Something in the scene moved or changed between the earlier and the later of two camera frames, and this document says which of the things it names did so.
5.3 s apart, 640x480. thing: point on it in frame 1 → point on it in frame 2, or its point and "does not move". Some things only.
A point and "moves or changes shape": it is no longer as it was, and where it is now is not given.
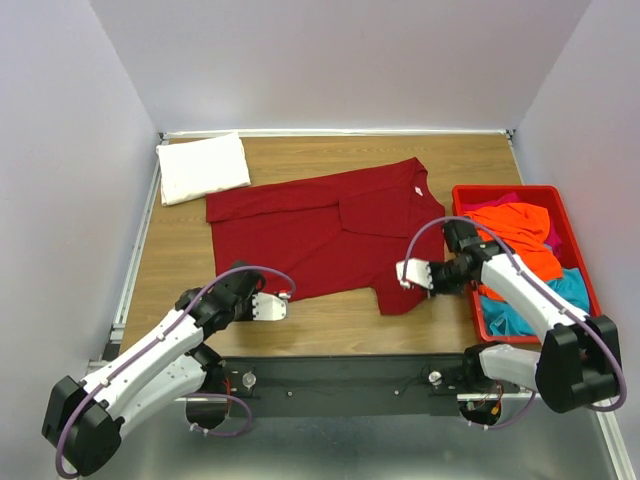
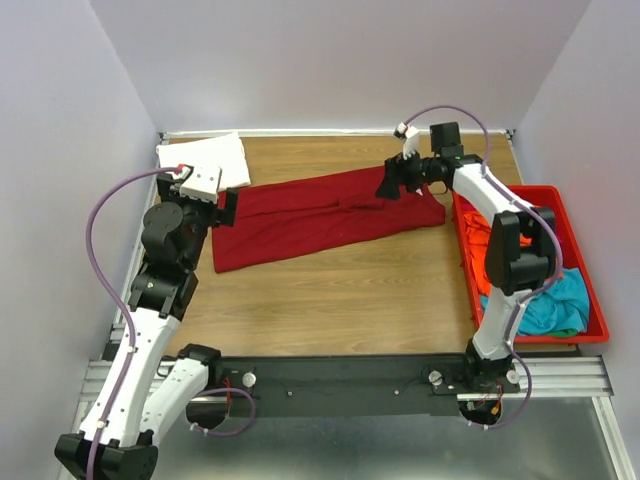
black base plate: x=336 y=387 does not move
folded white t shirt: x=200 y=167 does not move
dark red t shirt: x=346 y=230 moves or changes shape
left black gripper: x=249 y=314 → x=219 y=216
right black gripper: x=437 y=289 → x=396 y=173
